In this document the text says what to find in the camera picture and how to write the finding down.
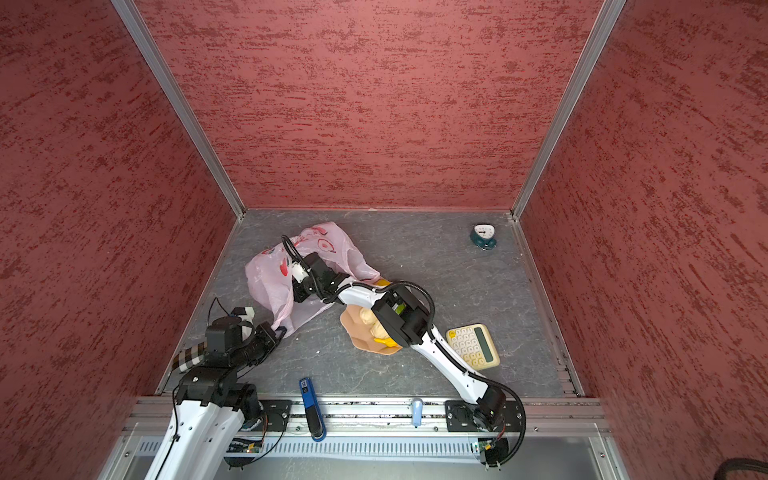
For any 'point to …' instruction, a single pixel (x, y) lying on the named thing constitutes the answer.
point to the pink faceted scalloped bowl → (361, 334)
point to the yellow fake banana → (387, 341)
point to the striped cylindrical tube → (189, 356)
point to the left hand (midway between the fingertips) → (288, 335)
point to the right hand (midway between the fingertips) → (285, 293)
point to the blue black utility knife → (315, 422)
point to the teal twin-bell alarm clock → (483, 235)
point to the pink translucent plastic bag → (270, 279)
